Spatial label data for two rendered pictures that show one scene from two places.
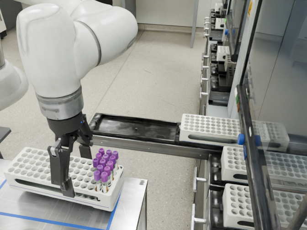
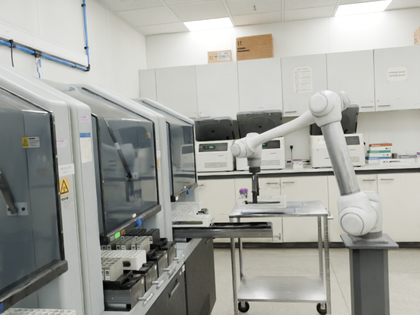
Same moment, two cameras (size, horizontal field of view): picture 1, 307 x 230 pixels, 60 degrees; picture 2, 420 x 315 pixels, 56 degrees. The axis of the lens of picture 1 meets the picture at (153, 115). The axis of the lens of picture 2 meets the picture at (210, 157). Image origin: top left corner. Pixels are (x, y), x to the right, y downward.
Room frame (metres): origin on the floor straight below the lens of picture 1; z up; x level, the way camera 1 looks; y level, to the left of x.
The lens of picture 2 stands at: (2.97, -0.03, 1.31)
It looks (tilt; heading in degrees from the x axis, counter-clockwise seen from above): 3 degrees down; 181
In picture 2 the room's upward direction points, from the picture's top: 3 degrees counter-clockwise
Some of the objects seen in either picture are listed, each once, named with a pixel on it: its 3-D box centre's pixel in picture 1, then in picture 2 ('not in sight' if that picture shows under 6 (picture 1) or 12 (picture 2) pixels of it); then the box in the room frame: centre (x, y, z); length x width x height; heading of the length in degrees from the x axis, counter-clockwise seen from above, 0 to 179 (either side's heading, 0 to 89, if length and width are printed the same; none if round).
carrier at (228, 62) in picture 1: (227, 63); (143, 246); (1.27, -0.38, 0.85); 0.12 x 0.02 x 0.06; 172
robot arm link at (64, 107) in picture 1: (60, 99); (254, 162); (0.47, 0.19, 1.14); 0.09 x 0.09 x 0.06
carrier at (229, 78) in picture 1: (229, 77); (154, 237); (1.12, -0.36, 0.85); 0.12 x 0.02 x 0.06; 171
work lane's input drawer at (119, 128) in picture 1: (171, 138); (215, 230); (0.76, -0.07, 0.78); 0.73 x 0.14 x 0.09; 81
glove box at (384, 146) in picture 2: not in sight; (380, 145); (-1.71, 1.88, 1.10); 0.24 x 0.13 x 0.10; 79
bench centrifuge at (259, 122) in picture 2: not in sight; (260, 139); (-1.78, 0.49, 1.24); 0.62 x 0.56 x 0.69; 171
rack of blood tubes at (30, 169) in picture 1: (66, 176); (262, 201); (0.48, 0.23, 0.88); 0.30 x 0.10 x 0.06; 77
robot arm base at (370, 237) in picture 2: not in sight; (366, 233); (0.78, 0.77, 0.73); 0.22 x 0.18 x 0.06; 171
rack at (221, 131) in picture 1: (222, 133); (184, 222); (0.73, -0.25, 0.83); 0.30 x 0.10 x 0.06; 81
